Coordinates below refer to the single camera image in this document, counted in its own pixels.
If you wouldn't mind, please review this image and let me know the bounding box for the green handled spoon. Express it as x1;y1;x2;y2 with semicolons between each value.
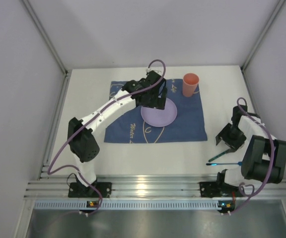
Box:
208;149;230;163

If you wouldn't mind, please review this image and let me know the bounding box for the blue handled fork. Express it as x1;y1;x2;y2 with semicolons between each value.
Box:
206;162;242;166

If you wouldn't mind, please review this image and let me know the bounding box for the purple plastic plate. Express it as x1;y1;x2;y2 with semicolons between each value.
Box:
141;98;178;127

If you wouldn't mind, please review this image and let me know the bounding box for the blue cloth placemat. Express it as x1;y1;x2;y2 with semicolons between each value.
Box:
104;78;208;144

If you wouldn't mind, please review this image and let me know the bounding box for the orange plastic cup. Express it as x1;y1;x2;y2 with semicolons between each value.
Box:
182;73;200;97

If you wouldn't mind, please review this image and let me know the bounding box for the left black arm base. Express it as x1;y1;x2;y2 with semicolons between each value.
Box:
68;182;112;198

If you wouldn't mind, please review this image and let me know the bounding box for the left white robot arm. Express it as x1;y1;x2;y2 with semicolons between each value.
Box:
68;70;167;187

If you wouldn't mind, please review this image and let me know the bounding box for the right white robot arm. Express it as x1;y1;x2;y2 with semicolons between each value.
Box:
215;105;286;193

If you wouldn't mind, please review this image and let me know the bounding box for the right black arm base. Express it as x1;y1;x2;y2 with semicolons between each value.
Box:
199;181;237;198

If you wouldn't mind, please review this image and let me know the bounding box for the aluminium mounting rail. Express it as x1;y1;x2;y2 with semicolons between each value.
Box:
23;173;286;199

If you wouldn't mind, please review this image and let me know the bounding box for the perforated cable duct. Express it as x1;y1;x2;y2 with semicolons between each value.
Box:
33;200;235;210

